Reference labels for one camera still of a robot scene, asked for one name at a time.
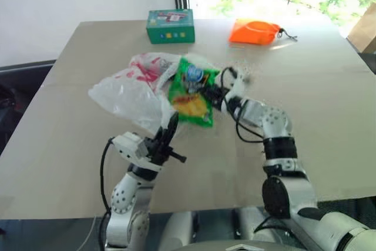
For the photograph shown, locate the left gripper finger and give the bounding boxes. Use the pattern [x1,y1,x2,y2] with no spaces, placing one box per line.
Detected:
[152,126,165,146]
[164,111,179,147]

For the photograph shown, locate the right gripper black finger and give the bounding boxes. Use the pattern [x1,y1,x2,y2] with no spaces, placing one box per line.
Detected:
[191,82,213,96]

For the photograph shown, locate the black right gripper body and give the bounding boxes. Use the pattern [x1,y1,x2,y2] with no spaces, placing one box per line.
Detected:
[204,83,229,112]

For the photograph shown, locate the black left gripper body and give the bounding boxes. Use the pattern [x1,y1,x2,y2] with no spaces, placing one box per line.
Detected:
[143,136,187,166]

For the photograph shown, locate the green snack packet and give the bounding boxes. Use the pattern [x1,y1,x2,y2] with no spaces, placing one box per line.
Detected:
[167,56,221,129]

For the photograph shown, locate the clear plastic bag red print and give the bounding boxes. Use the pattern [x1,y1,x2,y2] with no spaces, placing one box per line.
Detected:
[88,52,212,134]

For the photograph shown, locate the green cardboard box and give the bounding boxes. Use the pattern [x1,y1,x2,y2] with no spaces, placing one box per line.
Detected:
[146,8,196,45]

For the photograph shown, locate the silver rounded robot leg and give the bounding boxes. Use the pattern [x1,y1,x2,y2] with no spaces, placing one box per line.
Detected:
[233,206,267,236]
[163,210,195,243]

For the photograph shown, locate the grey robot torso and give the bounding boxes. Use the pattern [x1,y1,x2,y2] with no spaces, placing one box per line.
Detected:
[173,232,297,251]

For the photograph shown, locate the black chair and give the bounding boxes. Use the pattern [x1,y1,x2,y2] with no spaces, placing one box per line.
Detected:
[0,59,58,137]

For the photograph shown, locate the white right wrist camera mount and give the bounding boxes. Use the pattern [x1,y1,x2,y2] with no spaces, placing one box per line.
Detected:
[216,68,248,102]

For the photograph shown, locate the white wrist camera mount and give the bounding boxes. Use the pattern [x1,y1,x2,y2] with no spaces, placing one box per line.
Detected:
[216,68,248,102]
[112,132,148,161]

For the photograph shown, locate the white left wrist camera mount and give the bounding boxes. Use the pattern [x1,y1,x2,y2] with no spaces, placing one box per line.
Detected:
[112,132,148,161]

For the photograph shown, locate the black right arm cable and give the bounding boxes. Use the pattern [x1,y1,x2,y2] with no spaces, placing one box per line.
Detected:
[219,67,283,234]

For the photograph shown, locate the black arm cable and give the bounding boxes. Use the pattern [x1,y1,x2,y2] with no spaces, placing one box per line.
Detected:
[99,136,116,215]
[219,67,283,234]

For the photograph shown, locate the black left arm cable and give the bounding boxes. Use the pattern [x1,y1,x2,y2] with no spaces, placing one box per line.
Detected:
[99,136,116,215]

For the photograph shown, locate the orange drawstring pouch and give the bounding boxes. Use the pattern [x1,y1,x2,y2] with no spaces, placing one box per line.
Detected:
[228,18,298,46]

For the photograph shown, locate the thin white wire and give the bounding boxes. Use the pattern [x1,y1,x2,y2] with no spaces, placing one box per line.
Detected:
[84,216,99,243]

